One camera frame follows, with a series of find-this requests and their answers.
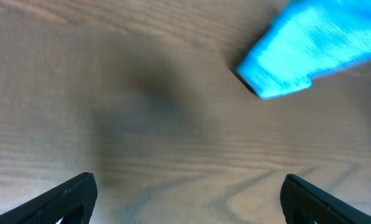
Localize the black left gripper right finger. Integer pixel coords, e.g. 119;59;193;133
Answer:
280;174;371;224

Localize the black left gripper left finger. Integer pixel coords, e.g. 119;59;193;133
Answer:
0;172;98;224

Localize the blue microfiber cloth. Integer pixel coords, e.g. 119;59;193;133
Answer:
236;0;371;99

